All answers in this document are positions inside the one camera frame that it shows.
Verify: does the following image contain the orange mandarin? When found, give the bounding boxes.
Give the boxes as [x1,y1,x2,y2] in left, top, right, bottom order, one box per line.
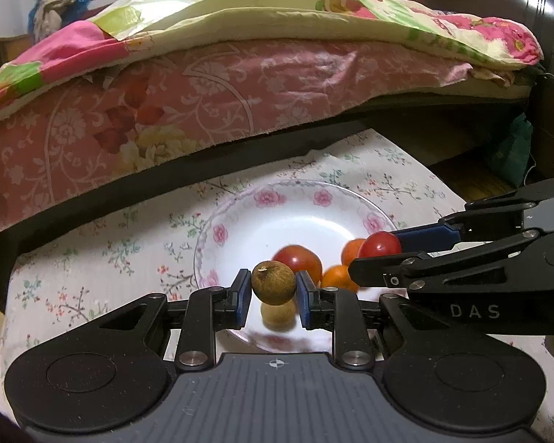
[321,264,360,292]
[342,238,367,266]

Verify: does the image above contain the small red tomato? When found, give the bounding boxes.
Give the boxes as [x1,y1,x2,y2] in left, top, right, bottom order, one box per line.
[358,231,402,261]

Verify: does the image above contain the white plate with pink flowers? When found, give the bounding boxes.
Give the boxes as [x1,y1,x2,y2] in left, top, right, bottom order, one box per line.
[194,180,398,356]

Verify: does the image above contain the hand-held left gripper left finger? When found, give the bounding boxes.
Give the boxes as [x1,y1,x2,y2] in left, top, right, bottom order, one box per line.
[90,268,252,372]

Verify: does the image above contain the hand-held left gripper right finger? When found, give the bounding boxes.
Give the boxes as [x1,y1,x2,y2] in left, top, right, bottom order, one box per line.
[298,271,467,372]

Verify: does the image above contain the pink and green quilt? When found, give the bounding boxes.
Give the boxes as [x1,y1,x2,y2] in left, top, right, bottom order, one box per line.
[0,0,543,134]

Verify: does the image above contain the large red tomato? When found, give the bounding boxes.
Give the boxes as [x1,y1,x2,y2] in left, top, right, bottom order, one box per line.
[272,244,323,287]

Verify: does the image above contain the blue hanging cloth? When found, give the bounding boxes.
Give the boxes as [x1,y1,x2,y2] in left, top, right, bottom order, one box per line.
[28,0,90,33]

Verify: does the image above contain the green bag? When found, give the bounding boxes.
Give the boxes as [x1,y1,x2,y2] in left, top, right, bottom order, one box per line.
[485,113,534,190]

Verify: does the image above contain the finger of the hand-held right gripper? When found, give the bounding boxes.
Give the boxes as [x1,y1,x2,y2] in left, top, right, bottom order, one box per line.
[349,231,543,292]
[394,178,554,251]

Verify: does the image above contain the white floral tablecloth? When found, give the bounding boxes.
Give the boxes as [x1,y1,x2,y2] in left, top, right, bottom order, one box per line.
[0,129,554,443]

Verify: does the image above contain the pink floral bedsheet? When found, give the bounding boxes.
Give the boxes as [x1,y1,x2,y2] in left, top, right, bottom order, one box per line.
[0,39,504,236]

